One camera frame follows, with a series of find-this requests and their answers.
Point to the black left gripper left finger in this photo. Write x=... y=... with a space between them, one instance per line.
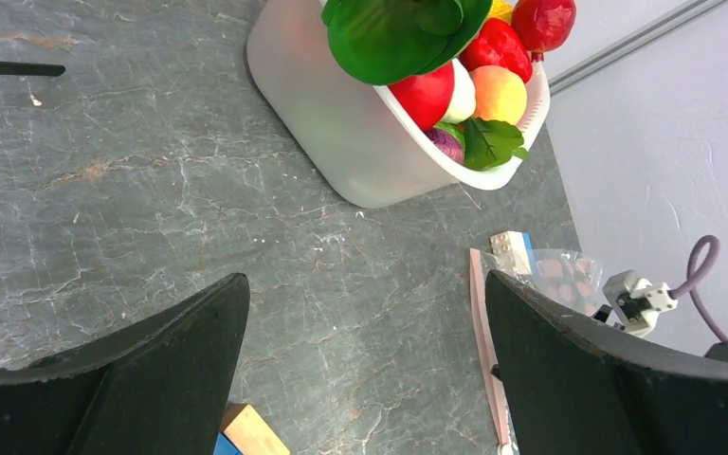
x=158 y=386

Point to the red bell pepper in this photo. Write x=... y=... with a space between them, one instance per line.
x=498 y=44

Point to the clear zip top bag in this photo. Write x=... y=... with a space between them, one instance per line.
x=519 y=281

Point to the white radish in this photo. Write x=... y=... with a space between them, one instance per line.
x=463 y=100

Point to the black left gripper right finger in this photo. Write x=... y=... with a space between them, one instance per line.
x=578 y=386

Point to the red tomato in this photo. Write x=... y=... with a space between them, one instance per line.
x=425 y=98

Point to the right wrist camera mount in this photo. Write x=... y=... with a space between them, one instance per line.
x=636 y=301

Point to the yellow corn cob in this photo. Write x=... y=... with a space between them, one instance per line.
x=502 y=10

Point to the white and blue block stack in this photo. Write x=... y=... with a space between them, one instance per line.
x=513 y=250

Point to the green lettuce leaf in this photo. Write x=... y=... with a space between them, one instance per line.
x=487 y=143

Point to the white plastic basket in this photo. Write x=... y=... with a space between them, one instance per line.
x=358 y=136

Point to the yellow pink peach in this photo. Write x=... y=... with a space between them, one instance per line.
x=500 y=94

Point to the red pomegranate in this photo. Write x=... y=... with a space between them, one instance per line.
x=543 y=25

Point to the purple onion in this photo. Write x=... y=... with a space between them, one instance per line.
x=447 y=143

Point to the green leafy bok choy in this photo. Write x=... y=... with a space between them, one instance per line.
x=381 y=42

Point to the tan wooden block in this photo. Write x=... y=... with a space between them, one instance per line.
x=250 y=433

